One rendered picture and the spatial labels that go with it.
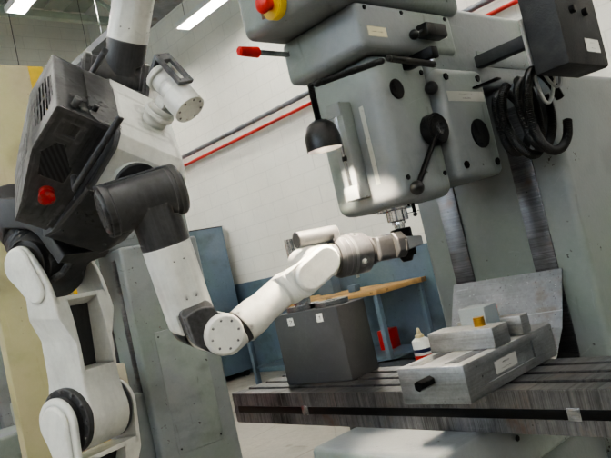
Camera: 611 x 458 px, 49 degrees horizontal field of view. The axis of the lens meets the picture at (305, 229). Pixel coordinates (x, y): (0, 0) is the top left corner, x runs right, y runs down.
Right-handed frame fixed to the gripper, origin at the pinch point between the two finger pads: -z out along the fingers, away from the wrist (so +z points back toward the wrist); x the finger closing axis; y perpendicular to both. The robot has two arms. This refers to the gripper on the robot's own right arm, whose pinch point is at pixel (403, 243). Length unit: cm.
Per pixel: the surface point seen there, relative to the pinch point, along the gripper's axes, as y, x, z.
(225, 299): 20, 709, -212
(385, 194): -10.9, -7.6, 7.4
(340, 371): 27.6, 25.6, 8.6
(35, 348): 10, 160, 66
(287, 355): 22.5, 41.0, 14.9
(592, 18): -40, -26, -45
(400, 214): -6.3, -2.3, 0.8
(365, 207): -9.3, -1.2, 8.5
